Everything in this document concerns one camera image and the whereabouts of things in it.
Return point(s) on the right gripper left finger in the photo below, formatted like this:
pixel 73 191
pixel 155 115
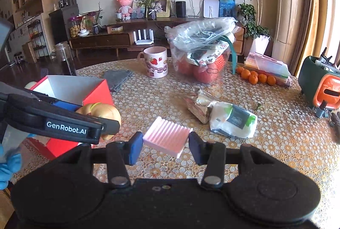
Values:
pixel 119 154

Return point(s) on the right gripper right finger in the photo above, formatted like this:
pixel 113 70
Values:
pixel 213 155

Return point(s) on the pink ridged block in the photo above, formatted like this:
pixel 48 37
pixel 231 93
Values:
pixel 167 137

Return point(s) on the yellow spotted pig toy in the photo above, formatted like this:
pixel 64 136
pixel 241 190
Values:
pixel 101 110

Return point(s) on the blue gloved left hand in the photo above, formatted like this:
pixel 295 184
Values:
pixel 12 165

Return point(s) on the white green tissue pack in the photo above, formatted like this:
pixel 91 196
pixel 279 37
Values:
pixel 232 121

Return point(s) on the crumpled snack wrapper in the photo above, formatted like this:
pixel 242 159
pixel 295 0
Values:
pixel 199 103

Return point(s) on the red cardboard box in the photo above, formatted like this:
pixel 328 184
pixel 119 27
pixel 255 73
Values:
pixel 72 92

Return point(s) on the glass jar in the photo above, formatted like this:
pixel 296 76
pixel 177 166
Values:
pixel 65 58

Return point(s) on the grey folded cloth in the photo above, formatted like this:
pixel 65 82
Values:
pixel 116 78

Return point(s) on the orange tangerine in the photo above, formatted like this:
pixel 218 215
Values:
pixel 245 74
pixel 271 80
pixel 262 78
pixel 253 79

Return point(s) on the stack of plastic folders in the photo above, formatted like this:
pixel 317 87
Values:
pixel 270 67

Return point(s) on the pink strawberry mug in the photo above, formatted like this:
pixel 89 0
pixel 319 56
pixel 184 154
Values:
pixel 154 59

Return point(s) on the plastic bag of apples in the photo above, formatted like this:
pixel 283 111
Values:
pixel 201 49

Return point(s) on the white router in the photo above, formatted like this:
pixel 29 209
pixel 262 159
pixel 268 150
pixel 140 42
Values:
pixel 143 37

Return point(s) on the wooden tv cabinet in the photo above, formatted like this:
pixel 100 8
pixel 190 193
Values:
pixel 124 39

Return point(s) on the green orange desk organizer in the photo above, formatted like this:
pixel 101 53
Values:
pixel 319 82

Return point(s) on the pink plush doll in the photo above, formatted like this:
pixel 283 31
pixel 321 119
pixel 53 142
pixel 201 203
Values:
pixel 125 9

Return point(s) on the black speaker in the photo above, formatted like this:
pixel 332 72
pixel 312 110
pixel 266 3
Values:
pixel 180 7

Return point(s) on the yellow photo frame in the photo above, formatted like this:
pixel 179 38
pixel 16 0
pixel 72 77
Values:
pixel 162 8

